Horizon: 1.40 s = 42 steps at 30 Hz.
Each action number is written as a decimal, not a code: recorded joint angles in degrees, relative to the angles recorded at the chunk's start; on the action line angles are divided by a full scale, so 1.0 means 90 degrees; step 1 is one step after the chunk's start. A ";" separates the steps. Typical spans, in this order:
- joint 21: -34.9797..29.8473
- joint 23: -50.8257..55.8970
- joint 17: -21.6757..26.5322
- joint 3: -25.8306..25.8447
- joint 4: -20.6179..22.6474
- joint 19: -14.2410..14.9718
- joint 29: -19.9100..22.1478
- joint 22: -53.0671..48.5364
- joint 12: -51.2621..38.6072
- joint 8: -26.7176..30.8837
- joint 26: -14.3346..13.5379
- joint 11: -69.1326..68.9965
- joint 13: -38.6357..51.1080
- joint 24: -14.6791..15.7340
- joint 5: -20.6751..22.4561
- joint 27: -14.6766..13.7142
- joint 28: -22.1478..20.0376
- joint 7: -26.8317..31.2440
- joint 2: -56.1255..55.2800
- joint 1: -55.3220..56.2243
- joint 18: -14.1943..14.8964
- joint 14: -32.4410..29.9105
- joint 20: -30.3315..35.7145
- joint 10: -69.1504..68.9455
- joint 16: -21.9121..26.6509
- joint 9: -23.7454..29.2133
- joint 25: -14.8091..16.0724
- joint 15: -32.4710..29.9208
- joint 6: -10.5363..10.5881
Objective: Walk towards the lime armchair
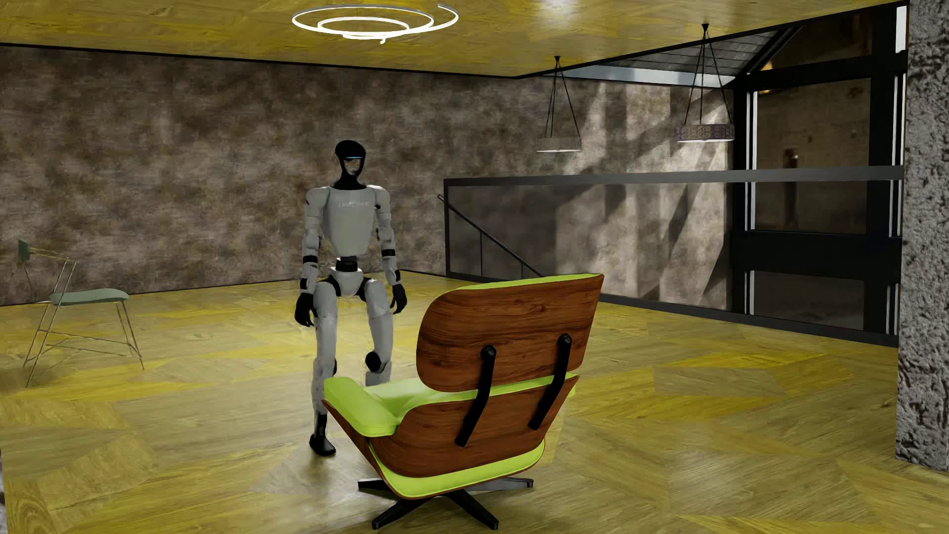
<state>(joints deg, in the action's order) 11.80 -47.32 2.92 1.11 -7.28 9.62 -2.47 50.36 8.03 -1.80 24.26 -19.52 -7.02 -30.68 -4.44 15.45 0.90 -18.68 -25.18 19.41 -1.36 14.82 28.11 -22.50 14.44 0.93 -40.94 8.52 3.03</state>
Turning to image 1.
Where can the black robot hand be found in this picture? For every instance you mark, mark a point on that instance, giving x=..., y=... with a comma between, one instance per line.
x=399, y=297
x=303, y=309

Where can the lime and wood lounge armchair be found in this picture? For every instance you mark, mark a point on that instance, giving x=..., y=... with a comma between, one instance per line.
x=474, y=386

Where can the white left robot leg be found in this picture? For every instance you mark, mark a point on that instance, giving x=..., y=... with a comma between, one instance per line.
x=378, y=326

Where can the white robot leg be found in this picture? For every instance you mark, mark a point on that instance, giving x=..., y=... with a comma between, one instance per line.
x=378, y=326
x=324, y=348

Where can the white right robot leg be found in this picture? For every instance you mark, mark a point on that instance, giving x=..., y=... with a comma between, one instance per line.
x=324, y=348

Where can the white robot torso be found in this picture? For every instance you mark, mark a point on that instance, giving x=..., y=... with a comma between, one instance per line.
x=348, y=222

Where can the black stair handrail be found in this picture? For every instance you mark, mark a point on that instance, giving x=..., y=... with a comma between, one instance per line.
x=489, y=239

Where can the black robot head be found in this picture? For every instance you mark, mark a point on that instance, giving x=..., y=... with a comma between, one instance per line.
x=349, y=161

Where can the small hanging pendant lamp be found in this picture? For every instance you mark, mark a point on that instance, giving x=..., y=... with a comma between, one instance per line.
x=559, y=141

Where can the black glass balcony railing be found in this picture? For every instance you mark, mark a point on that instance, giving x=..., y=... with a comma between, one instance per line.
x=667, y=237

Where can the large patterned pendant lamp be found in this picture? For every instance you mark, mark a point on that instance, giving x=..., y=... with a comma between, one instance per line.
x=705, y=132

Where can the rough grey stone pillar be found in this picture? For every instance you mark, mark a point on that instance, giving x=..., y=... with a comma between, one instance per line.
x=924, y=237

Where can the black steel window frame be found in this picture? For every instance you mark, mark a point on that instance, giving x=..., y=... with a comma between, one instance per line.
x=815, y=185

